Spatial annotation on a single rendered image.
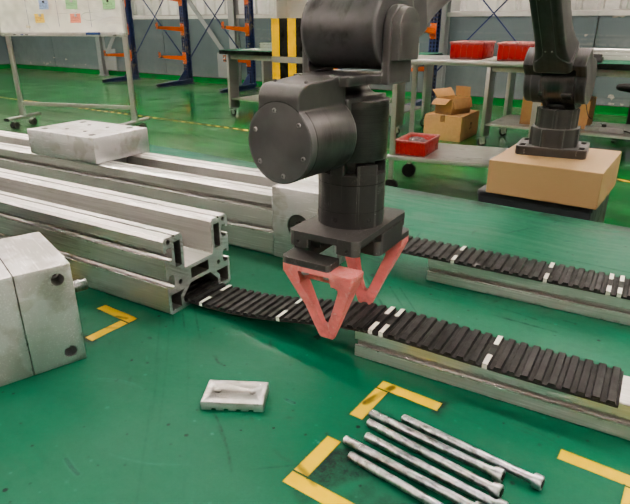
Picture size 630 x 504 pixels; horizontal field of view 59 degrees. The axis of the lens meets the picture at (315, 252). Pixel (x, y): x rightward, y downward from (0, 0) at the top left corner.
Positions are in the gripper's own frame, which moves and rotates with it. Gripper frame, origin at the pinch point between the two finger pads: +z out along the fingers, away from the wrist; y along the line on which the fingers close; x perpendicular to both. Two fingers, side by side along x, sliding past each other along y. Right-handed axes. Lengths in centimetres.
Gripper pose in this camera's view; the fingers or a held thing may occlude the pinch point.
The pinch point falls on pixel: (347, 311)
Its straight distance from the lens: 52.9
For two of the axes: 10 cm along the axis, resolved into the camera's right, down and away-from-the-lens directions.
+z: -0.1, 9.3, 3.7
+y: -5.1, 3.1, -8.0
